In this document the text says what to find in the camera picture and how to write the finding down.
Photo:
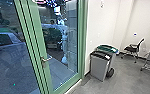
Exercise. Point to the white wall switch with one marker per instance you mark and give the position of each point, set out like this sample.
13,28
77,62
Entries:
102,4

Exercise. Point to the small blue wall plate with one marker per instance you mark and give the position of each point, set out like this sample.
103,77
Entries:
135,34

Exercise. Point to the green framed glass door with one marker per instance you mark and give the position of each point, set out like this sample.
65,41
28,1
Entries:
32,43

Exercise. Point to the green lidded trash bin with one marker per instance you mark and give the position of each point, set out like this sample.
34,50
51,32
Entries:
111,53

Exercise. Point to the black office chair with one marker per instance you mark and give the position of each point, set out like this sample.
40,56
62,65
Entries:
134,48

